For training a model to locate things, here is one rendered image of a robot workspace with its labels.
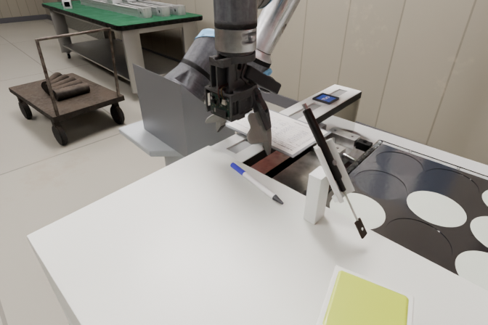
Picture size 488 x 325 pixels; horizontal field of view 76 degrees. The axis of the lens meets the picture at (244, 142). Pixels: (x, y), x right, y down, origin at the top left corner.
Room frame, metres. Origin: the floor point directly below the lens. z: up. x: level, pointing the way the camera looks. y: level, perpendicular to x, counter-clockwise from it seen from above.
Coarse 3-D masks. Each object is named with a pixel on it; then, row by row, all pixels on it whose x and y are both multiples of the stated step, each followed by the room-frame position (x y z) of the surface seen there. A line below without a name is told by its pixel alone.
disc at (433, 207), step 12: (420, 192) 0.49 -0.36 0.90; (432, 192) 0.49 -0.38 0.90; (408, 204) 0.46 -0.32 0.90; (420, 204) 0.46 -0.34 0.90; (432, 204) 0.46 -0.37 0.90; (444, 204) 0.46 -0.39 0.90; (456, 204) 0.46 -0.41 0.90; (420, 216) 0.43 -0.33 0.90; (432, 216) 0.43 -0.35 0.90; (444, 216) 0.43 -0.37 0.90; (456, 216) 0.43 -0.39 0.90
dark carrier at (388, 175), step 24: (384, 144) 0.69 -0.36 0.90; (360, 168) 0.58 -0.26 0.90; (384, 168) 0.58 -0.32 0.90; (408, 168) 0.58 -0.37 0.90; (432, 168) 0.58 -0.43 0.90; (360, 192) 0.49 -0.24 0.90; (384, 192) 0.50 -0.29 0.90; (408, 192) 0.49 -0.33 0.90; (456, 192) 0.50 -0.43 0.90; (480, 192) 0.49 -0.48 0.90; (408, 216) 0.43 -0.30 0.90; (480, 216) 0.43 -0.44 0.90; (408, 240) 0.37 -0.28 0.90; (432, 240) 0.37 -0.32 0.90; (456, 240) 0.37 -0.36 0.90
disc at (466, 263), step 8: (464, 256) 0.34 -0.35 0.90; (472, 256) 0.34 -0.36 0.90; (480, 256) 0.34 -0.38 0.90; (456, 264) 0.32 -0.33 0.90; (464, 264) 0.32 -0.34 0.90; (472, 264) 0.32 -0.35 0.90; (480, 264) 0.32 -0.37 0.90; (464, 272) 0.31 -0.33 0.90; (472, 272) 0.31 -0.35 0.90; (480, 272) 0.31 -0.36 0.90; (472, 280) 0.29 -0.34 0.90; (480, 280) 0.29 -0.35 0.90
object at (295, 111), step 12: (312, 96) 0.86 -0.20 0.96; (348, 96) 0.86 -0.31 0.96; (288, 108) 0.78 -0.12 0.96; (300, 108) 0.78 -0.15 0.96; (312, 108) 0.79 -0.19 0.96; (324, 108) 0.78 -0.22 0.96; (216, 144) 0.58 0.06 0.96; (228, 144) 0.58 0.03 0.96; (240, 144) 0.59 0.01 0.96; (252, 144) 0.58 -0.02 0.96; (240, 156) 0.54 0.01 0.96; (252, 156) 0.54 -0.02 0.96
